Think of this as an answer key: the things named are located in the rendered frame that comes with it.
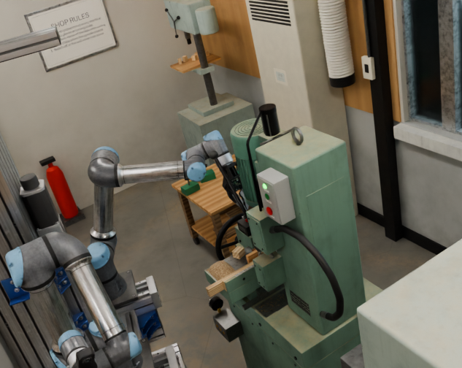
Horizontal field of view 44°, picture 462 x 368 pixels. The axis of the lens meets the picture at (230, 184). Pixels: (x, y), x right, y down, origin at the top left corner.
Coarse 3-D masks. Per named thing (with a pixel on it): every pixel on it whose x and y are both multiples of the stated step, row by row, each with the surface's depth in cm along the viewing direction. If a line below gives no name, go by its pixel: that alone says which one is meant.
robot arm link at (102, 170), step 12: (192, 156) 235; (96, 168) 229; (108, 168) 228; (120, 168) 229; (132, 168) 229; (144, 168) 229; (156, 168) 229; (168, 168) 229; (180, 168) 229; (192, 168) 227; (204, 168) 230; (96, 180) 230; (108, 180) 228; (120, 180) 229; (132, 180) 230; (144, 180) 230; (156, 180) 231; (192, 180) 230
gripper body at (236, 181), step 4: (228, 164) 241; (232, 164) 238; (224, 168) 240; (228, 168) 238; (232, 168) 238; (228, 172) 239; (232, 172) 240; (236, 172) 240; (228, 176) 242; (232, 176) 238; (236, 176) 238; (232, 180) 239; (236, 180) 239; (240, 180) 239; (232, 184) 237; (236, 184) 239; (240, 184) 240; (228, 188) 242; (236, 188) 239; (240, 188) 245
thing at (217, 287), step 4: (248, 264) 233; (240, 268) 232; (232, 272) 231; (220, 280) 228; (212, 284) 227; (216, 284) 227; (220, 284) 227; (208, 288) 226; (212, 288) 226; (216, 288) 227; (220, 288) 228; (208, 292) 226; (212, 292) 227; (216, 292) 228
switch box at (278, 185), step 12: (264, 180) 181; (276, 180) 178; (288, 180) 180; (264, 192) 185; (276, 192) 179; (288, 192) 181; (264, 204) 189; (276, 204) 181; (288, 204) 183; (276, 216) 185; (288, 216) 185
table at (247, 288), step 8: (248, 248) 250; (232, 256) 247; (232, 264) 242; (240, 264) 241; (208, 272) 241; (208, 280) 244; (216, 280) 235; (256, 280) 232; (240, 288) 229; (248, 288) 231; (256, 288) 234; (224, 296) 234; (232, 296) 228; (240, 296) 230
